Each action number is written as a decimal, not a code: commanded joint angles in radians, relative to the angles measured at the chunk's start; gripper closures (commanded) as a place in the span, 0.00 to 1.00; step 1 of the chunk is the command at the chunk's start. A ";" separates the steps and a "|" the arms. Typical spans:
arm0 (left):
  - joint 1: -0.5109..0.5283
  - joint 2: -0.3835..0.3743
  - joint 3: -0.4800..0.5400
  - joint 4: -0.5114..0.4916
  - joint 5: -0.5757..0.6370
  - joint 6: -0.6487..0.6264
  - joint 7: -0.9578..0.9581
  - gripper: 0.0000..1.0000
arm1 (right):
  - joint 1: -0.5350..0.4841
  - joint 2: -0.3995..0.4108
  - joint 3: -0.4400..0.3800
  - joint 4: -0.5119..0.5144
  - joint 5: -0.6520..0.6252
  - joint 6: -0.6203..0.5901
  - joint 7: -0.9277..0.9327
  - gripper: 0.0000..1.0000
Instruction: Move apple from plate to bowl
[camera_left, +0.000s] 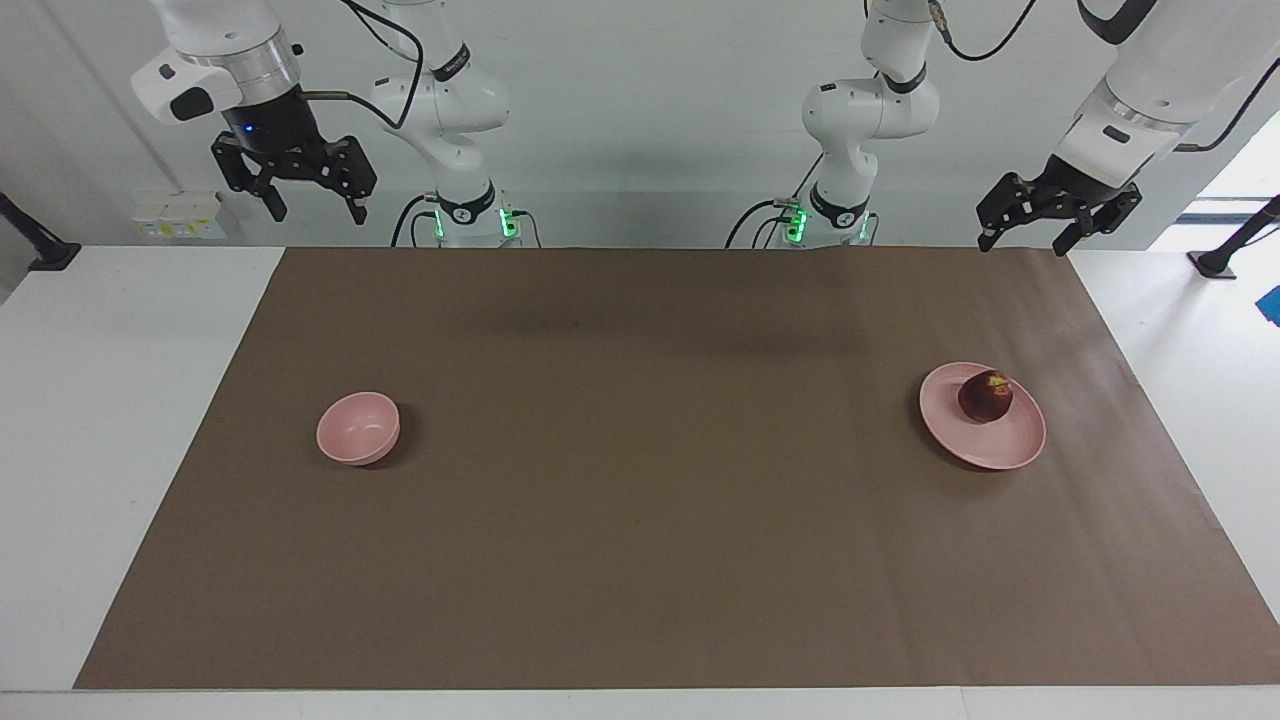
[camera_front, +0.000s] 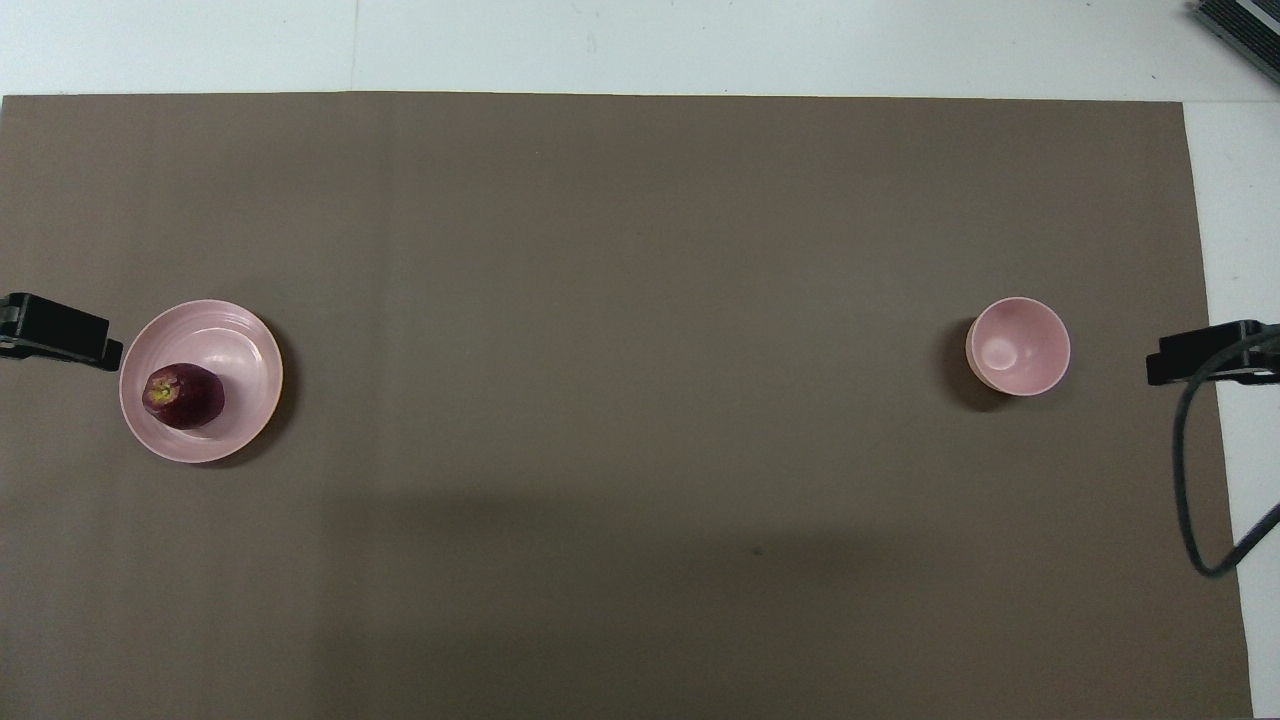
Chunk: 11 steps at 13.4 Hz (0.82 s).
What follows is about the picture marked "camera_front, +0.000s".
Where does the dark red apple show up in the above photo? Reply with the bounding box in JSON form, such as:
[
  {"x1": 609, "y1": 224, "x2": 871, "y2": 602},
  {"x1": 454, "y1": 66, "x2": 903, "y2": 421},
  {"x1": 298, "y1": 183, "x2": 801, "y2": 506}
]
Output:
[{"x1": 143, "y1": 363, "x2": 226, "y2": 431}]

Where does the dark ribbed device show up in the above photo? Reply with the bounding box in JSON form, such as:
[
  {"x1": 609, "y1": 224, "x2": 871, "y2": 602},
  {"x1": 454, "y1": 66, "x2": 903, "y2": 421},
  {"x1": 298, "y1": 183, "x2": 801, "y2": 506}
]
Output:
[{"x1": 1190, "y1": 0, "x2": 1280, "y2": 58}]

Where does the pink bowl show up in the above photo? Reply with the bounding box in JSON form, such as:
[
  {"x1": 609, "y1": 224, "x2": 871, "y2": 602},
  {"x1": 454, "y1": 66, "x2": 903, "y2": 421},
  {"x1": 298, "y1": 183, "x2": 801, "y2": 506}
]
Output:
[{"x1": 965, "y1": 296, "x2": 1072, "y2": 398}]

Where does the brown table mat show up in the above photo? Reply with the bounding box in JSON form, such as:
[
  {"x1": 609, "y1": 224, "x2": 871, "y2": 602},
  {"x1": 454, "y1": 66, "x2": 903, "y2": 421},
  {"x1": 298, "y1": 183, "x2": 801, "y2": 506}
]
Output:
[{"x1": 0, "y1": 92, "x2": 1253, "y2": 720}]

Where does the pink plate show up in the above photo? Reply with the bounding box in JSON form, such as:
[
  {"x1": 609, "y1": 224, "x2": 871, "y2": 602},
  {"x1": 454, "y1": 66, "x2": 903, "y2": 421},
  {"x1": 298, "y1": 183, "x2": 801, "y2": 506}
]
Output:
[{"x1": 119, "y1": 299, "x2": 285, "y2": 465}]

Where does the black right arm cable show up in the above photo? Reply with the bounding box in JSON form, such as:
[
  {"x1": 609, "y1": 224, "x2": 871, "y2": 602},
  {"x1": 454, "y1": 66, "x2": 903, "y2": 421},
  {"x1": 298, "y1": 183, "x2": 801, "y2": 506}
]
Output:
[{"x1": 1172, "y1": 335, "x2": 1280, "y2": 578}]

